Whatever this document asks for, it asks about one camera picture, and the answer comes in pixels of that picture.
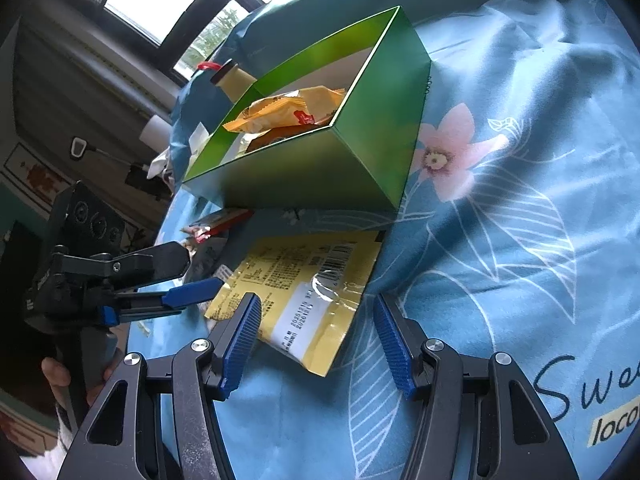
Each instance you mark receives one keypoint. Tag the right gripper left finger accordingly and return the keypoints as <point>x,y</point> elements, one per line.
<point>121,436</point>

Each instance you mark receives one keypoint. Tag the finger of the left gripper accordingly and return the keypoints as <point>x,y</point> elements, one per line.
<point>149,266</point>
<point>139,306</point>

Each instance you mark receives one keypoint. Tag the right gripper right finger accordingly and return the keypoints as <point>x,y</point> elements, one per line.
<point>515,436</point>

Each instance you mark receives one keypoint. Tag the peanut snack packet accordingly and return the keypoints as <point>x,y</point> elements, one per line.
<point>205,259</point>

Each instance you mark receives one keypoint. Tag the white red blue snack bag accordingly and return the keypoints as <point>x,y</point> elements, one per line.
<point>216,223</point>

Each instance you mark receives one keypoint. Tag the yellow snack bag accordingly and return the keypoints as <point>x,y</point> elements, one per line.
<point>310,287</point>

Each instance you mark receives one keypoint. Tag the orange snack packet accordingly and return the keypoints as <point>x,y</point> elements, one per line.
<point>260,140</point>

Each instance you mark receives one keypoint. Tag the tan yellow snack packet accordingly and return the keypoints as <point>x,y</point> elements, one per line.
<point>307,106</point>

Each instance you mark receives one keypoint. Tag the person's left hand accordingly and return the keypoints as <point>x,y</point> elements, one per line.
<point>59,378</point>

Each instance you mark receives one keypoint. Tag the phone selfie stick stand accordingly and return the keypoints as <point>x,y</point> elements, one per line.
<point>137,173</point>

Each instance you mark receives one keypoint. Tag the white paper roll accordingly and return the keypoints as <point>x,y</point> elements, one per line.
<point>156,134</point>

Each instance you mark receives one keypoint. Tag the tissue pack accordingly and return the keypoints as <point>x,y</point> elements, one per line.
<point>198,139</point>

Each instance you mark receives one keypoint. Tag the blue floral bedsheet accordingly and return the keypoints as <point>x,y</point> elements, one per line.
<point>534,252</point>

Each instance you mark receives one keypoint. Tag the yellow bear bottle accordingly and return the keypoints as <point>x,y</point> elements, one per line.
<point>229,78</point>

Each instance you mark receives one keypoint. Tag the green cardboard box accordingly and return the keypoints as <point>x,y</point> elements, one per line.
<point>360,159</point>

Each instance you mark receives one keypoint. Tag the wall picture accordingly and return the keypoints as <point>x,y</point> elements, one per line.
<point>33,177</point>

